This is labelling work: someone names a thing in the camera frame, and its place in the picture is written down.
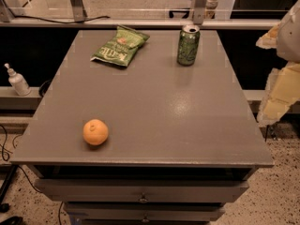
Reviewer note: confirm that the metal frame leg right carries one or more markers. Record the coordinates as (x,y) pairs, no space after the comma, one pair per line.
(199,11)

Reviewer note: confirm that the white pump bottle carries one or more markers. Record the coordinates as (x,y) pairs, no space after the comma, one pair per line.
(17,81)

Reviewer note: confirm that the grey drawer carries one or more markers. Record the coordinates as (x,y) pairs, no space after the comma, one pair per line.
(143,212)
(141,191)

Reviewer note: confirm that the green soda can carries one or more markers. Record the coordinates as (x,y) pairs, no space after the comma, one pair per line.
(188,44)

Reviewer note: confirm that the upper grey drawer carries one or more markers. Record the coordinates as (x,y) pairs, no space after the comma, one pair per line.
(141,191)

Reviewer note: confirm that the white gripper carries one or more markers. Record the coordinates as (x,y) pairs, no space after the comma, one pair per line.
(291,38)

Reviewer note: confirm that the green chip bag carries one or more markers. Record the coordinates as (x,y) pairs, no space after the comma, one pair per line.
(121,49)

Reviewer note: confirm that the grey drawer cabinet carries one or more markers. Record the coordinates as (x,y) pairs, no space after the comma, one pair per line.
(165,121)

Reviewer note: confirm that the metal frame leg left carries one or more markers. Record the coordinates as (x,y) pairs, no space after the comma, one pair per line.
(79,12)

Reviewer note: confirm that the orange fruit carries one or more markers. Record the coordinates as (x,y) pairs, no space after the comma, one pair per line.
(95,132)

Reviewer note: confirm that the metal frame leg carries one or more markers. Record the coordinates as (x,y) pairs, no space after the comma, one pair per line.
(199,11)
(79,12)

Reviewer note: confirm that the lower grey drawer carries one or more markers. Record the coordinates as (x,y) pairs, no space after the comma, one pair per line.
(143,212)

